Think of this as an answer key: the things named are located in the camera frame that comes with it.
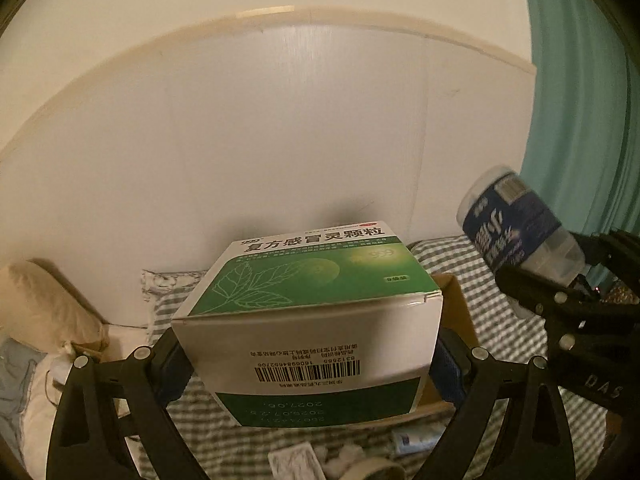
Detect small cluttered cardboard box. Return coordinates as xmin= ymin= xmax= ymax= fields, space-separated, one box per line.
xmin=62 ymin=340 xmax=108 ymax=363

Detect silver blister pack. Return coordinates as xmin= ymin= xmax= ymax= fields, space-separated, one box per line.
xmin=268 ymin=442 xmax=326 ymax=480

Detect teal green curtain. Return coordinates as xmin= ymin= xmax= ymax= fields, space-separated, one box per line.
xmin=521 ymin=0 xmax=639 ymax=234

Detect white patterned pillow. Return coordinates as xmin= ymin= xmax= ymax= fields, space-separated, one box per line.
xmin=141 ymin=270 xmax=206 ymax=302

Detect grey checkered bed quilt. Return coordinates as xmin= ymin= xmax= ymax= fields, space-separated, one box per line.
xmin=148 ymin=236 xmax=605 ymax=479

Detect beige masking tape roll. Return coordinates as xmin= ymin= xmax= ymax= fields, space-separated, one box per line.
xmin=340 ymin=457 xmax=406 ymax=480

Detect grey blue cloth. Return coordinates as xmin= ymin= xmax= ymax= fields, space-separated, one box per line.
xmin=0 ymin=337 xmax=46 ymax=465

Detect large brown cardboard box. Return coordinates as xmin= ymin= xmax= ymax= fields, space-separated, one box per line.
xmin=344 ymin=271 xmax=482 ymax=430

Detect white plush toy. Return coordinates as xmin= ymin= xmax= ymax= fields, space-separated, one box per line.
xmin=314 ymin=443 xmax=366 ymax=479

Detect green white medicine box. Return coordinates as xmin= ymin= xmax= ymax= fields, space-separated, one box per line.
xmin=171 ymin=222 xmax=444 ymax=428

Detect clear bottle dark label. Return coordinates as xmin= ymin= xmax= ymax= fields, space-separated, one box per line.
xmin=457 ymin=166 xmax=586 ymax=286

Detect beige pillow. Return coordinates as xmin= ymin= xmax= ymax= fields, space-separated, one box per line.
xmin=1 ymin=261 xmax=110 ymax=354

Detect small white blue box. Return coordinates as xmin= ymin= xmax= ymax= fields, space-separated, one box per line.
xmin=392 ymin=422 xmax=447 ymax=456

